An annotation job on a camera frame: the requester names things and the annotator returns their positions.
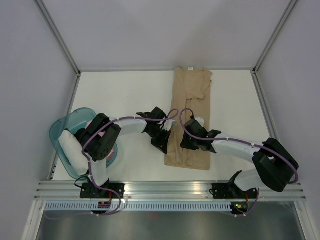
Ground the white rolled t shirt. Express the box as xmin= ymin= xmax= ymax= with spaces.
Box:
xmin=58 ymin=130 xmax=89 ymax=176

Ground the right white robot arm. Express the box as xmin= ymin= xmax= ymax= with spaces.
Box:
xmin=180 ymin=118 xmax=299 ymax=198

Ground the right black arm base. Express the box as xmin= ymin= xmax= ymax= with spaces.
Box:
xmin=209 ymin=182 xmax=258 ymax=200

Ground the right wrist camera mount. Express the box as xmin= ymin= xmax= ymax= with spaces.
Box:
xmin=194 ymin=116 xmax=205 ymax=128

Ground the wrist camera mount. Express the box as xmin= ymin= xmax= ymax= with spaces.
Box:
xmin=163 ymin=119 xmax=177 ymax=131
xmin=194 ymin=116 xmax=205 ymax=128

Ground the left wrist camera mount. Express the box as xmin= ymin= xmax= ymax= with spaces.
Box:
xmin=163 ymin=119 xmax=177 ymax=131

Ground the beige t shirt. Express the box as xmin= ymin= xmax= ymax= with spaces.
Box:
xmin=163 ymin=66 xmax=213 ymax=171

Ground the black rolled t shirt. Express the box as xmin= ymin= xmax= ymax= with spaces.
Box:
xmin=74 ymin=128 xmax=90 ymax=147

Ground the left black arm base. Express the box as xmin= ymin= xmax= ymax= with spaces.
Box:
xmin=74 ymin=176 xmax=125 ymax=199

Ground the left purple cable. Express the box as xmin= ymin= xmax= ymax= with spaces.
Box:
xmin=44 ymin=108 xmax=179 ymax=220

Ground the pink rolled t shirt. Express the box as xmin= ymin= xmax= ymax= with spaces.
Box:
xmin=83 ymin=118 xmax=121 ymax=162

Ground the aluminium front rail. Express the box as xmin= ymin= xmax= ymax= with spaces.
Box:
xmin=33 ymin=181 xmax=307 ymax=202

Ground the teal plastic basket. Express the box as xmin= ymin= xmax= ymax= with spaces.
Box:
xmin=49 ymin=107 xmax=121 ymax=186

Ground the purple cable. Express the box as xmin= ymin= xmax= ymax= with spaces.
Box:
xmin=180 ymin=107 xmax=300 ymax=218
xmin=44 ymin=108 xmax=179 ymax=220

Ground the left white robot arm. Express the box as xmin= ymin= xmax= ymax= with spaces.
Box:
xmin=75 ymin=107 xmax=179 ymax=198

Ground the white slotted cable duct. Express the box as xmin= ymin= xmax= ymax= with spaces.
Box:
xmin=44 ymin=201 xmax=231 ymax=212

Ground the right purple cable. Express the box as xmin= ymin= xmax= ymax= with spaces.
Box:
xmin=180 ymin=107 xmax=300 ymax=218

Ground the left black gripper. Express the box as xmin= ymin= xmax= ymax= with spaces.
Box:
xmin=146 ymin=127 xmax=171 ymax=155

